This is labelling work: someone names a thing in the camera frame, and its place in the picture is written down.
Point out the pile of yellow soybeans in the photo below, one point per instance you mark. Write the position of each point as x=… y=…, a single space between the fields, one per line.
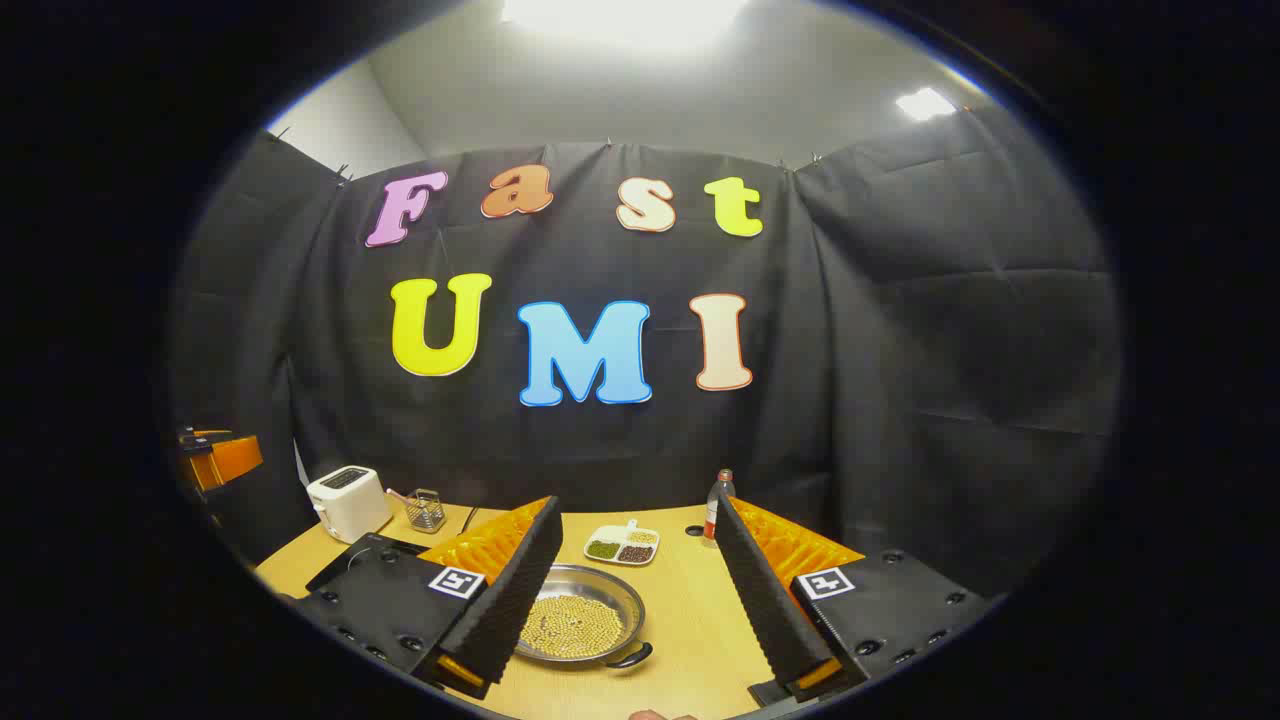
x=575 y=625

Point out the clear water bottle red label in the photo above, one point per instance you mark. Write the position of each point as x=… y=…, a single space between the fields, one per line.
x=711 y=510

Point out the green mung beans heap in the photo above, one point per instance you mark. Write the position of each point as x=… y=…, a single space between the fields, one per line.
x=602 y=550

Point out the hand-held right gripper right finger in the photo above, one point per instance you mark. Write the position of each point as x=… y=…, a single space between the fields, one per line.
x=760 y=590

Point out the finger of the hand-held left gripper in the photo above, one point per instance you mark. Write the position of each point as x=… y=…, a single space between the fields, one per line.
x=232 y=458

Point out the white toaster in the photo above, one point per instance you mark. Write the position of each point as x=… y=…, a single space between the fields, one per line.
x=350 y=505

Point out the dark red beans heap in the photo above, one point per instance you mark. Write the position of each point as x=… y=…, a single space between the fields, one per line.
x=636 y=554

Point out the ceiling light panel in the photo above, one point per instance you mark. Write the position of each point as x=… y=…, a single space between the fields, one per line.
x=625 y=18
x=925 y=104

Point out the stainless steel pot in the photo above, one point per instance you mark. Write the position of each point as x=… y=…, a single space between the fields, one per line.
x=610 y=590

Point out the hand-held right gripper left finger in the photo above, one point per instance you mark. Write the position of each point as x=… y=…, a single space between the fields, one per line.
x=520 y=585

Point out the white divided dish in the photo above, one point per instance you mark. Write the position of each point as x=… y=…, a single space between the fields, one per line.
x=622 y=541

